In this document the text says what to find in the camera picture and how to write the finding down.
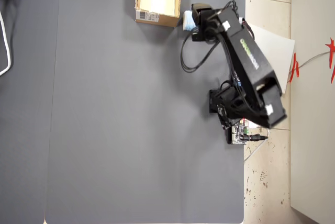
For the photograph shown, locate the thick white cable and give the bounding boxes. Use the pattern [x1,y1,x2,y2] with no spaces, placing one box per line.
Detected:
[0,12,13,76]

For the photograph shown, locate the black power plug cable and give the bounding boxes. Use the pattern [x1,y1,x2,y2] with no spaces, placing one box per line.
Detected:
[242,134,269,142]

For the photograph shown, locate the open cardboard box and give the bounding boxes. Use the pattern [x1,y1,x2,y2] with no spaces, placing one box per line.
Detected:
[134,0,183,28]

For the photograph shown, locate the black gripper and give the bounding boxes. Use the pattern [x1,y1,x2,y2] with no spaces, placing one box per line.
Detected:
[191,3,221,43]

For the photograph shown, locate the white paper board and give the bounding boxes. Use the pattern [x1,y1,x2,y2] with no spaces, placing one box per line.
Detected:
[245,21,296,95]

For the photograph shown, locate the white USB cable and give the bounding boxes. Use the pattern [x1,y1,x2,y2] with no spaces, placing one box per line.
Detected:
[244,129,271,161]

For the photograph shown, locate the thick black camera cable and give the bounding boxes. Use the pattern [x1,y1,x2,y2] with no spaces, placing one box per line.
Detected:
[241,17,256,41]

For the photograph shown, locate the thin black servo wires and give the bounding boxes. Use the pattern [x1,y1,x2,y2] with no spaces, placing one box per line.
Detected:
[180,28,224,74]

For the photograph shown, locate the white cabinet panel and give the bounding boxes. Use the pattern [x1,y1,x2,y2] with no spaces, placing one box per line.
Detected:
[289,0,335,224]

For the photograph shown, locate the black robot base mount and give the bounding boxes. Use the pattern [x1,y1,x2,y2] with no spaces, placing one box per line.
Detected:
[208,88,238,130]

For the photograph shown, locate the controller board with red LED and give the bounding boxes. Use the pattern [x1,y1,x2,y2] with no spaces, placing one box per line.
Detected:
[226,119,251,146]

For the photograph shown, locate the white yarn-wrapped cylinder block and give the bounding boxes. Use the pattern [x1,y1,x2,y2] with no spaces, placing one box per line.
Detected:
[182,9,200,32]

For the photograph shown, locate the large grey table mat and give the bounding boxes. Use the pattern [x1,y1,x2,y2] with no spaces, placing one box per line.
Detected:
[43,0,247,224]

